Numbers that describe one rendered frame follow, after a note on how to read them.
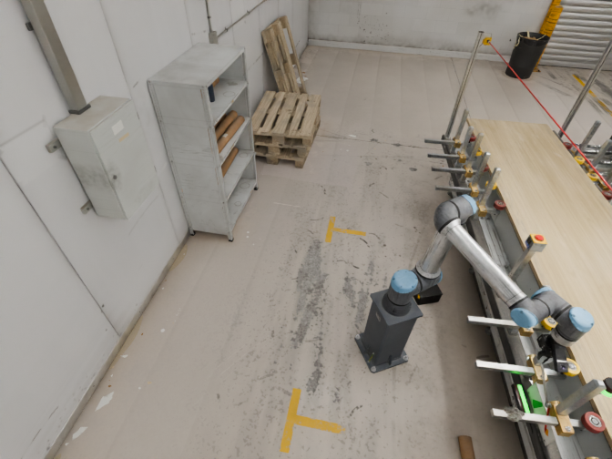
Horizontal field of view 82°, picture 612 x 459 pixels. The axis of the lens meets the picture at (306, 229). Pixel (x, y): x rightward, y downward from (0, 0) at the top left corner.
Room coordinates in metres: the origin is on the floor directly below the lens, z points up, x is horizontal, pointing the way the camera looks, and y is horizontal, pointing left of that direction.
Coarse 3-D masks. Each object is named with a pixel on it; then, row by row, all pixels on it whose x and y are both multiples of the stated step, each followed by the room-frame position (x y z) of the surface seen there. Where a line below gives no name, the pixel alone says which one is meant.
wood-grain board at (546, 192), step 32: (480, 128) 3.21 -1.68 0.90; (512, 128) 3.23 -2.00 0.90; (544, 128) 3.25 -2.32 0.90; (512, 160) 2.65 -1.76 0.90; (544, 160) 2.67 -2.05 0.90; (512, 192) 2.19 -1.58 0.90; (544, 192) 2.21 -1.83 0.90; (576, 192) 2.22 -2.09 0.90; (512, 224) 1.85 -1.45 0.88; (544, 224) 1.84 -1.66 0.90; (576, 224) 1.85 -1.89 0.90; (608, 224) 1.86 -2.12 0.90; (544, 256) 1.53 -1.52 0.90; (576, 256) 1.54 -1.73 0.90; (608, 256) 1.55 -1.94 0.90; (576, 288) 1.29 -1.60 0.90; (608, 288) 1.29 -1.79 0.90; (608, 320) 1.08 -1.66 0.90; (576, 352) 0.88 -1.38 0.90; (608, 352) 0.88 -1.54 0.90; (608, 416) 0.58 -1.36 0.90
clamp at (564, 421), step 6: (552, 402) 0.65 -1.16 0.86; (558, 402) 0.65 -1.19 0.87; (552, 408) 0.62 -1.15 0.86; (552, 414) 0.60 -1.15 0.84; (558, 414) 0.59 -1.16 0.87; (558, 420) 0.57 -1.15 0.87; (564, 420) 0.57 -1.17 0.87; (558, 426) 0.55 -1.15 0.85; (564, 426) 0.54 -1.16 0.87; (570, 426) 0.54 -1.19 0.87; (558, 432) 0.53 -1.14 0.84; (564, 432) 0.52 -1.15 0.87; (570, 432) 0.52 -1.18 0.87
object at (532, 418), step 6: (492, 414) 0.59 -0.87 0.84; (498, 414) 0.59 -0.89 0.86; (504, 414) 0.59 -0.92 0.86; (528, 414) 0.59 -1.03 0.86; (534, 414) 0.59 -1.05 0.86; (522, 420) 0.57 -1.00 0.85; (528, 420) 0.57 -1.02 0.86; (534, 420) 0.57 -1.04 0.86; (540, 420) 0.57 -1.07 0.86; (546, 420) 0.57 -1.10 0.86; (552, 420) 0.57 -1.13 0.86; (570, 420) 0.57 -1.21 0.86; (576, 420) 0.57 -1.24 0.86; (576, 426) 0.55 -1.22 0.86; (582, 426) 0.55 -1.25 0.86
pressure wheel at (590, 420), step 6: (588, 414) 0.58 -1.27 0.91; (594, 414) 0.58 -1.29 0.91; (582, 420) 0.57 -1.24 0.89; (588, 420) 0.56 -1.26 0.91; (594, 420) 0.56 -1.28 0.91; (600, 420) 0.56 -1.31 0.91; (588, 426) 0.54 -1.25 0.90; (594, 426) 0.53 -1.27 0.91; (600, 426) 0.54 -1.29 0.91; (594, 432) 0.52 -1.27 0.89; (600, 432) 0.52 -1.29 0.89
